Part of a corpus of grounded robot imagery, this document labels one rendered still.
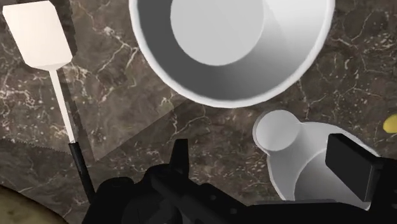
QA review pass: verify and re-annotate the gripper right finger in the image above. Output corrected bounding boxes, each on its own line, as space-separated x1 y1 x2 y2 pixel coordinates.
324 133 397 224

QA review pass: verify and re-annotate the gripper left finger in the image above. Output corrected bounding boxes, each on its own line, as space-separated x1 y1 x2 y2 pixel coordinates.
81 138 249 224

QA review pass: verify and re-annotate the yellow fruit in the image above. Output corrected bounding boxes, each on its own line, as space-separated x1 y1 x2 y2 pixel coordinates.
382 113 397 134

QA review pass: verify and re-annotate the white bottle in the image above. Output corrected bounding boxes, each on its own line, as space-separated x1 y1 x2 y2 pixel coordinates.
252 109 381 211

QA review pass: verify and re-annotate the olive round plate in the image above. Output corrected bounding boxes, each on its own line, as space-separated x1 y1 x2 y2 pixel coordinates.
0 185 69 224

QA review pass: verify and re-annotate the large white bowl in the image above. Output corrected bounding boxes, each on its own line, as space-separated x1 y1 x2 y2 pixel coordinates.
128 0 337 109

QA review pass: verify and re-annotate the white spatula with black handle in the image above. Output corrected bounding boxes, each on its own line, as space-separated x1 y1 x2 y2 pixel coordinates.
2 0 96 204

